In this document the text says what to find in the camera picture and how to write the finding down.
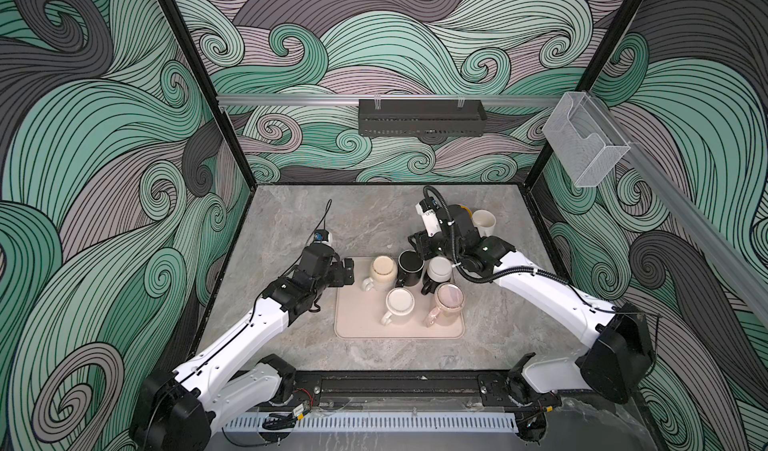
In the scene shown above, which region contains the cream speckled mug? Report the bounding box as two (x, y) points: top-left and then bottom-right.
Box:
(362, 255), (398, 292)

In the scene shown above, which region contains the blue butterfly mug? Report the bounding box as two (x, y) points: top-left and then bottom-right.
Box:
(448, 204), (472, 219)

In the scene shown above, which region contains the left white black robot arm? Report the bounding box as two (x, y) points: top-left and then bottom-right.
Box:
(129, 242), (355, 450)

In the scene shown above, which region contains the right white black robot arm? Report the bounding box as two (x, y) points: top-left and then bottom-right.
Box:
(408, 198), (656, 404)

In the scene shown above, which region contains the black mug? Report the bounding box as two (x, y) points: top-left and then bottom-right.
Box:
(396, 250), (424, 287)

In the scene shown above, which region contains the pink iridescent mug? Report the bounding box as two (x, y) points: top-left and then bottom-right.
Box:
(424, 283), (465, 327)

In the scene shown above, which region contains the cream white mug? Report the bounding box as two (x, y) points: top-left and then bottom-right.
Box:
(380, 288), (415, 326)

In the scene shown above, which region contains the pink rectangular tray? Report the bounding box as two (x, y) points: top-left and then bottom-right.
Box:
(334, 257), (465, 340)

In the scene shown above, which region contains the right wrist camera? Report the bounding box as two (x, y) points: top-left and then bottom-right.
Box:
(416, 201), (442, 237)

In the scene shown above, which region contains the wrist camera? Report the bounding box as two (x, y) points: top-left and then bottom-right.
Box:
(416, 201), (442, 237)
(312, 228), (333, 246)

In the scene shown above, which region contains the small white black-handled mug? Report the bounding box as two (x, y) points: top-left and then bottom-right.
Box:
(421, 256), (453, 295)

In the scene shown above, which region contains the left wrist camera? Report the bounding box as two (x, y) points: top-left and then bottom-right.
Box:
(312, 228), (333, 246)

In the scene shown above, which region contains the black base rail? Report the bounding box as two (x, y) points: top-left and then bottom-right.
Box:
(276, 369), (549, 407)

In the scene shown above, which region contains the black wall shelf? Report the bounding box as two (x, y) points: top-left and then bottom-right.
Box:
(358, 100), (488, 138)

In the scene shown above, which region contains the clear acrylic wall holder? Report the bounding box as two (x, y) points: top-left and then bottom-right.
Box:
(543, 91), (630, 188)

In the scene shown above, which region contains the white slotted cable duct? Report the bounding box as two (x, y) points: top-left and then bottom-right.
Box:
(224, 411), (518, 434)

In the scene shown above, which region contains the aluminium wall rail back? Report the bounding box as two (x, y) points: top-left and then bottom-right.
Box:
(216, 93), (561, 107)

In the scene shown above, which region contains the aluminium wall rail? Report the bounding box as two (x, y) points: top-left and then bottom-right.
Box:
(216, 93), (561, 107)
(594, 99), (767, 321)

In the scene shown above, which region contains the aluminium wall rail right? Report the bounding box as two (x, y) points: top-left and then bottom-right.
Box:
(594, 99), (767, 321)

